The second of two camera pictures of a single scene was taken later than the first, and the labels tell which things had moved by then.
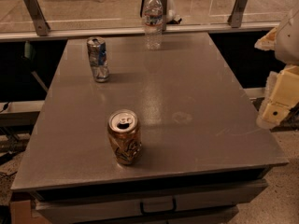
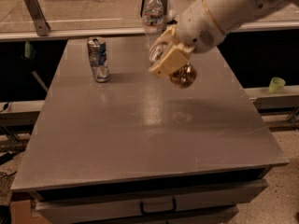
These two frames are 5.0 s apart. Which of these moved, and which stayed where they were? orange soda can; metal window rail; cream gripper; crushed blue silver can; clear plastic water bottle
Moved: orange soda can; cream gripper
Stayed: crushed blue silver can; clear plastic water bottle; metal window rail
